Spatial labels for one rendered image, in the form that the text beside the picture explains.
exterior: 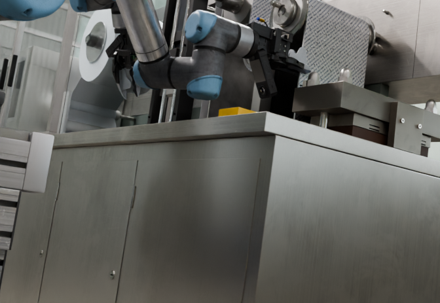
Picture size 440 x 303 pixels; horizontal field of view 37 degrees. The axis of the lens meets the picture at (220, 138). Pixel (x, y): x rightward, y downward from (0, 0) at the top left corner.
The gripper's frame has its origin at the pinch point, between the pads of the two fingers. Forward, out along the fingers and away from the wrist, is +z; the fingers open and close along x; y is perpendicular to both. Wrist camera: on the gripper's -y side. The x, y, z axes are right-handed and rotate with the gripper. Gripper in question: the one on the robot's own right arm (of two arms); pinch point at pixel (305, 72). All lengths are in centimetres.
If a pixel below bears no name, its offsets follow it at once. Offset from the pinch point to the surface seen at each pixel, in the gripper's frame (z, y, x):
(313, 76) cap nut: -4.4, -3.1, -7.9
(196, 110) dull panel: 30, 4, 95
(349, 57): 14.9, 8.0, -0.3
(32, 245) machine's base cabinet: -29, -55, 89
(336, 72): 10.7, 2.7, -0.2
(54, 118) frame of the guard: -24, -11, 102
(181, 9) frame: -13, 22, 45
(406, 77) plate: 30.0, 5.6, -7.3
